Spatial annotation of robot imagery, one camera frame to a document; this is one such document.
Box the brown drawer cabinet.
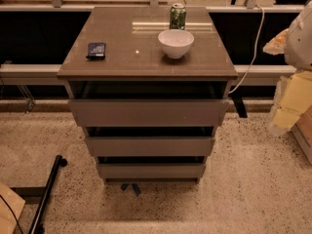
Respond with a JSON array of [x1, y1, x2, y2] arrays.
[[57, 5, 239, 184]]

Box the white ceramic bowl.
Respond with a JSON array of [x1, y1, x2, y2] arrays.
[[158, 29, 194, 59]]

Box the blue tape cross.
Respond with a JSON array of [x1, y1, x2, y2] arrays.
[[120, 183, 141, 197]]

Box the metal window railing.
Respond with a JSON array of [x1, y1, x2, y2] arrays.
[[0, 0, 312, 86]]

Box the black metal stand leg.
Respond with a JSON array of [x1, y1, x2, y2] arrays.
[[10, 154, 68, 234]]

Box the grey drawer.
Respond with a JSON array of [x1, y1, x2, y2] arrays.
[[69, 99, 228, 127], [85, 136, 215, 157], [97, 164, 206, 179]]

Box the cardboard box left corner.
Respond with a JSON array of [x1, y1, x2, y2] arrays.
[[0, 182, 25, 234]]

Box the green soda can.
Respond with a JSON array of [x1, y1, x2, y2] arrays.
[[170, 3, 186, 30]]

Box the grey top drawer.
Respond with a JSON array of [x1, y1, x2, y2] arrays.
[[69, 99, 228, 127]]

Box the dark blue snack packet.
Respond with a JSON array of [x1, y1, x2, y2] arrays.
[[87, 42, 106, 59]]

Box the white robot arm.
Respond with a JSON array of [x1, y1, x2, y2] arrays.
[[263, 1, 312, 136]]

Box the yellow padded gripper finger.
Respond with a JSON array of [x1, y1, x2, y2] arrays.
[[267, 71, 312, 136], [262, 28, 289, 56]]

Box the white cable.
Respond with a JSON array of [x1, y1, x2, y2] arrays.
[[228, 4, 266, 96]]

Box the grey middle drawer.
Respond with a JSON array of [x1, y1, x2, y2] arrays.
[[85, 136, 215, 157]]

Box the grey bottom drawer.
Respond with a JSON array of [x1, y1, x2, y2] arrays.
[[97, 164, 206, 179]]

